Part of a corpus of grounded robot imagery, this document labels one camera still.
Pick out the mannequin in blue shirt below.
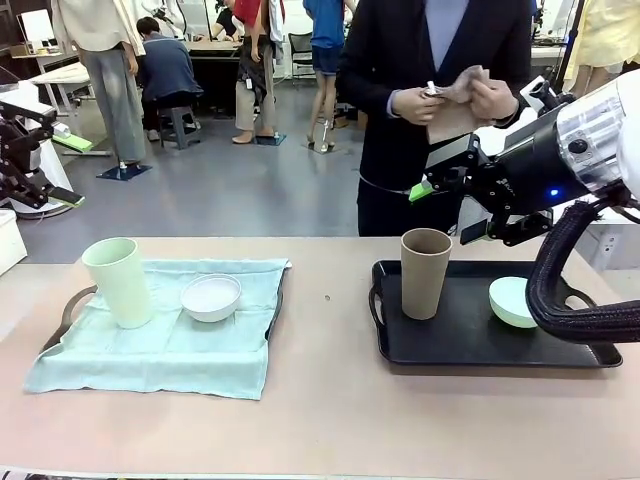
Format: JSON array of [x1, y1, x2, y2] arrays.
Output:
[[302, 0, 351, 151]]

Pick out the brown plastic tray with handles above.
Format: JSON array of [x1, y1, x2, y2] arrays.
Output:
[[39, 269, 285, 357]]

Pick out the person's right forearm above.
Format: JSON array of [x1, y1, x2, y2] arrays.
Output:
[[338, 59, 399, 119]]

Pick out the person's left forearm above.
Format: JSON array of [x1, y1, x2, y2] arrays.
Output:
[[499, 92, 534, 129]]

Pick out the mannequin in khaki trousers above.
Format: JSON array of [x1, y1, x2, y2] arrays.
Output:
[[232, 0, 289, 146]]

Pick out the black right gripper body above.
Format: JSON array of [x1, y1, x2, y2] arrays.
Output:
[[479, 112, 576, 216]]

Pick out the white round bowl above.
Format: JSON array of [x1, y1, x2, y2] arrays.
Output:
[[179, 273, 243, 324]]

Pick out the black office chair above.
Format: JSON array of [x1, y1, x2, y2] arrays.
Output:
[[288, 32, 316, 79]]

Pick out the brown cloth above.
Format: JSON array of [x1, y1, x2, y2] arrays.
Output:
[[425, 64, 494, 144]]

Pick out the white framed board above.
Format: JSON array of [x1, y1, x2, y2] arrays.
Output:
[[16, 10, 56, 54]]

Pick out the person's left hand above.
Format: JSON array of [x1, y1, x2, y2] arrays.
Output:
[[469, 78, 520, 121]]

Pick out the person's right hand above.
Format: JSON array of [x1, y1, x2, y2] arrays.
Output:
[[391, 85, 444, 126]]

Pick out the grey plastic stool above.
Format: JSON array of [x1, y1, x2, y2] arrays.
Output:
[[158, 105, 202, 150]]

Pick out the person in dark suit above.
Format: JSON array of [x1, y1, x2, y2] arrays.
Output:
[[337, 0, 534, 237]]

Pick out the white box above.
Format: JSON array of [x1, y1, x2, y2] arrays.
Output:
[[0, 208, 29, 276]]

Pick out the light blue cloth mat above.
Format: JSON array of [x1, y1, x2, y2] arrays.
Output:
[[23, 257, 293, 402]]

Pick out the white rounded machine housing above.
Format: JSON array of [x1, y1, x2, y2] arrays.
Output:
[[12, 139, 76, 221]]

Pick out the pale green tall cup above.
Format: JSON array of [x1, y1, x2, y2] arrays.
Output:
[[81, 237, 155, 330]]

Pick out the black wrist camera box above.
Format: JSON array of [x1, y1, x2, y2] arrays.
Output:
[[423, 133, 484, 177]]

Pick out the yellow hanging garment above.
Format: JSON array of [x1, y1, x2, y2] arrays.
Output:
[[569, 0, 640, 96]]

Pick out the white desk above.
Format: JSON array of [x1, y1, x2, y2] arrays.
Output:
[[29, 60, 96, 116]]

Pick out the black braided cable sleeve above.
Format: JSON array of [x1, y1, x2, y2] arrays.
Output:
[[528, 199, 640, 345]]

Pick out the mint green bowl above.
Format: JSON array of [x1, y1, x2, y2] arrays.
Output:
[[488, 276, 540, 330]]

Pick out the dark work desk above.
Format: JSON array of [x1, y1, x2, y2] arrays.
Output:
[[184, 39, 246, 119]]

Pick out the brown tall cup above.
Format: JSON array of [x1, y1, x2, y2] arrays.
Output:
[[400, 228, 454, 321]]

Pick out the black plastic tray with handles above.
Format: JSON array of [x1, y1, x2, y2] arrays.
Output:
[[368, 259, 624, 370]]

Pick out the seated person in blue jacket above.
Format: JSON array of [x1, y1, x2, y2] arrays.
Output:
[[135, 16, 205, 142]]

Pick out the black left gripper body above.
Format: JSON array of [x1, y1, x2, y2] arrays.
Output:
[[0, 122, 34, 171]]

